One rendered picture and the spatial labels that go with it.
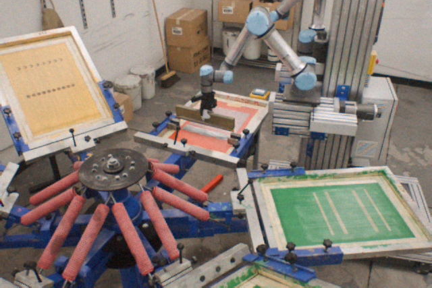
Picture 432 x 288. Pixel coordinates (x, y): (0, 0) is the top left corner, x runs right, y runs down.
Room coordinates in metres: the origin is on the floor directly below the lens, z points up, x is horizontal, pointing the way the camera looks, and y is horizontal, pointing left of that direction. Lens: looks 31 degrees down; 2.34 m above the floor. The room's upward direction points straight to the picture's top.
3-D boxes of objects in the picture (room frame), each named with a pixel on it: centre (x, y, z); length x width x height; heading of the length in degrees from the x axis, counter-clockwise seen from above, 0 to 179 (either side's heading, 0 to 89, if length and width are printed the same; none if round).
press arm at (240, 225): (1.39, -0.16, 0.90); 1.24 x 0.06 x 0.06; 95
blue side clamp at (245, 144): (1.96, -0.14, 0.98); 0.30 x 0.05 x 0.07; 155
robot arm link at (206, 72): (2.12, 0.07, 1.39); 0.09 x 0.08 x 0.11; 81
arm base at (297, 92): (2.16, -0.52, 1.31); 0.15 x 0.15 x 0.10
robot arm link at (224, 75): (2.12, -0.03, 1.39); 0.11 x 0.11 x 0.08; 81
